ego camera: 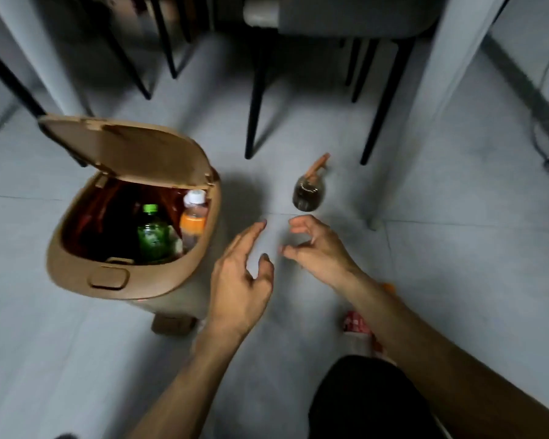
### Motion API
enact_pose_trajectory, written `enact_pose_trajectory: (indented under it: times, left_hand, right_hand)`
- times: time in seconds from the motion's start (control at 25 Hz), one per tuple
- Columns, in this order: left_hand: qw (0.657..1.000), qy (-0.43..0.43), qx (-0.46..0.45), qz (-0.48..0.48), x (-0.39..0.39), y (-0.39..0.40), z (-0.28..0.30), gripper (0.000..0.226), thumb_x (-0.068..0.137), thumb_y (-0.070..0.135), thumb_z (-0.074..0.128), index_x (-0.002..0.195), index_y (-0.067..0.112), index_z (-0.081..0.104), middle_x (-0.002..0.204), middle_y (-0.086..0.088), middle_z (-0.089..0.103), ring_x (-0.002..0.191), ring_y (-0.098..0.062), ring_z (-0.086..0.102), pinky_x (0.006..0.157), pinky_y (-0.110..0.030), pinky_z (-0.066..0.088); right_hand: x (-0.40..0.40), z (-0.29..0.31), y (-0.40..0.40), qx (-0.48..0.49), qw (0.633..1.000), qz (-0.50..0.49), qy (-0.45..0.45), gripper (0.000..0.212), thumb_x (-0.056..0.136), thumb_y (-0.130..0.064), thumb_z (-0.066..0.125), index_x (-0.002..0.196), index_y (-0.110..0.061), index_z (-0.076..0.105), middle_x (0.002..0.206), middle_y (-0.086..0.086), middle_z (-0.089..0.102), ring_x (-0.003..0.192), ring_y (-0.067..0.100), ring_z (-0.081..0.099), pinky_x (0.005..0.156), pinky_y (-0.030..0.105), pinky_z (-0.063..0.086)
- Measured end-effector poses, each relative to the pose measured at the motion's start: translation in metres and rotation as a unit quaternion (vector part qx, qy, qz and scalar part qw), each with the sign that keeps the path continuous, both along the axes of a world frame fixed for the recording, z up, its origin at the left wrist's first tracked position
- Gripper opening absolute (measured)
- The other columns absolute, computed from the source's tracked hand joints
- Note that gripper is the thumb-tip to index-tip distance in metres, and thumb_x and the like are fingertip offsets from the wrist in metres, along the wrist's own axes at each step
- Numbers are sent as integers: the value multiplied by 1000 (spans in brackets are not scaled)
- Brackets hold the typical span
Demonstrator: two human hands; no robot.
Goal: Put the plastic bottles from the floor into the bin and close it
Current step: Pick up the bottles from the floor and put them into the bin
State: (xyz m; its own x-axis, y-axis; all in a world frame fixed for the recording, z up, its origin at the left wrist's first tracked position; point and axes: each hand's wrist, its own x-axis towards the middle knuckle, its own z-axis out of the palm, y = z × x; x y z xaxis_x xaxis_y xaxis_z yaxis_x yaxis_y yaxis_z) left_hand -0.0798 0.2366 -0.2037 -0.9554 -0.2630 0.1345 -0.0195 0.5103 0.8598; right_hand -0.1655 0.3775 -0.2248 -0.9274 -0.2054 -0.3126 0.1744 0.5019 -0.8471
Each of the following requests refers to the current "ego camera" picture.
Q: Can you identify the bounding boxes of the person's left hand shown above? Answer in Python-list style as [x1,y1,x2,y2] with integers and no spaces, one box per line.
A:
[205,219,276,341]

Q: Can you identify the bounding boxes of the person's right hand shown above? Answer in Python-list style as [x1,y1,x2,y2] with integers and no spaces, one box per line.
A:
[278,214,365,296]

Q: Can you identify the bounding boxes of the orange plastic bottle white cap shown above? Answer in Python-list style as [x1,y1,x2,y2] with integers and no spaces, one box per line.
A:
[179,189,209,253]

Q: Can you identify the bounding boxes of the green plastic bottle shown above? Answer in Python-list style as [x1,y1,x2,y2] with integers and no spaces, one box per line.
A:
[137,203,171,264]

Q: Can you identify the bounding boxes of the brown plastic trash bin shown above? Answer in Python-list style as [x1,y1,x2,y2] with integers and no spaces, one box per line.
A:
[38,113,223,337]

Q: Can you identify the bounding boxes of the person's left forearm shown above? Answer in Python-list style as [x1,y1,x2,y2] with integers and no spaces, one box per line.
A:
[127,319,253,439]

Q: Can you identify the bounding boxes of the person's right forearm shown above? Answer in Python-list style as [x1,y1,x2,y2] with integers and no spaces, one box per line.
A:
[340,269,549,439]

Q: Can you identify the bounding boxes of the person's black shorts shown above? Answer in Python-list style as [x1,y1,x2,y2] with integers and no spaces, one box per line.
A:
[308,355,445,439]

